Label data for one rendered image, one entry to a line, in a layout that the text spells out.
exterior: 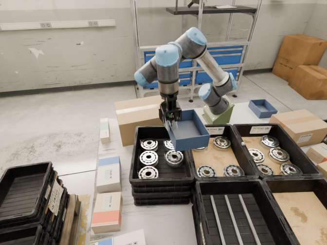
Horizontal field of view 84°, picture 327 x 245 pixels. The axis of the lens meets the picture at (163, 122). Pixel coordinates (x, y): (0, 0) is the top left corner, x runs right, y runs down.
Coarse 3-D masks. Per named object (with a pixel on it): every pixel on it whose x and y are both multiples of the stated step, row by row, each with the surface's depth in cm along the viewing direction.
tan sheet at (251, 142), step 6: (246, 138) 118; (252, 138) 118; (258, 138) 118; (246, 144) 114; (252, 144) 114; (258, 144) 114; (264, 150) 110; (264, 156) 106; (264, 162) 103; (270, 162) 103; (288, 162) 103; (276, 168) 99; (276, 174) 96
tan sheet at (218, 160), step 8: (208, 144) 114; (200, 152) 109; (208, 152) 109; (216, 152) 109; (224, 152) 109; (232, 152) 109; (200, 160) 104; (208, 160) 104; (216, 160) 104; (224, 160) 104; (232, 160) 104; (216, 168) 99
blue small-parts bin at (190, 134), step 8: (184, 112) 91; (192, 112) 92; (184, 120) 94; (192, 120) 94; (200, 120) 84; (184, 128) 89; (192, 128) 89; (200, 128) 85; (176, 136) 84; (184, 136) 85; (192, 136) 85; (200, 136) 75; (208, 136) 76; (176, 144) 75; (184, 144) 76; (192, 144) 77; (200, 144) 78
